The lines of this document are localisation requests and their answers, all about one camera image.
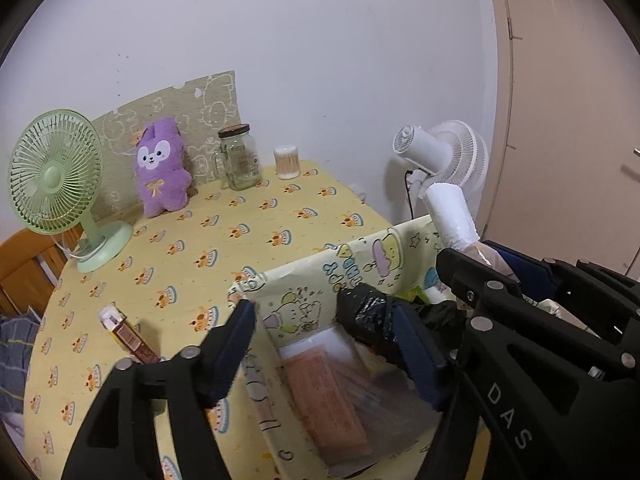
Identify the black plastic bag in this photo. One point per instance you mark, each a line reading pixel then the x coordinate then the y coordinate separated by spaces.
pixel 367 315

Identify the white cloth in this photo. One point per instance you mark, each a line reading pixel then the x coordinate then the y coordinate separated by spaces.
pixel 453 221

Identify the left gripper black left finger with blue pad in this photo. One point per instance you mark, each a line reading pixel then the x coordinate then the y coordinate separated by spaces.
pixel 117 438

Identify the white standing fan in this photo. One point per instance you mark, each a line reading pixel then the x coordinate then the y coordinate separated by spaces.
pixel 450 152

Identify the cotton swab container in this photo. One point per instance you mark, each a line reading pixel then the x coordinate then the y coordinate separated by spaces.
pixel 287 162

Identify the yellow cartoon tablecloth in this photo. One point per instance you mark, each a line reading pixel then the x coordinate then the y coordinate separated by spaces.
pixel 172 281

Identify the wooden bed headboard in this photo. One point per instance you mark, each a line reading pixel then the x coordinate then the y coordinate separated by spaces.
pixel 31 268

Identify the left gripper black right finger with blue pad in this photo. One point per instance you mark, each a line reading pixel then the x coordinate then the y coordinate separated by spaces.
pixel 426 336

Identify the pink tissue pack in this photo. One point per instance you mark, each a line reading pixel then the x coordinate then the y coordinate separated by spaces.
pixel 324 408

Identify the glass jar black lid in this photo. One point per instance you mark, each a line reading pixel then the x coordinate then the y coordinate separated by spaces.
pixel 236 160

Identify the yellow cartoon storage box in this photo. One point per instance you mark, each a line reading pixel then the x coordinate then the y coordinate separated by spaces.
pixel 297 300

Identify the blue plaid pillow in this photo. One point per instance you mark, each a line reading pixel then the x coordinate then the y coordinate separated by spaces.
pixel 17 340

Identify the clear zip bag stack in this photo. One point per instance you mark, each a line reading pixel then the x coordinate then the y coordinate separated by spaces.
pixel 388 406

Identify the green desk fan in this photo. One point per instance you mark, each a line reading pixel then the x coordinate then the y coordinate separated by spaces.
pixel 55 175

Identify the purple plush bunny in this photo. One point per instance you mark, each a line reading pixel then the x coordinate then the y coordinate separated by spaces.
pixel 162 178

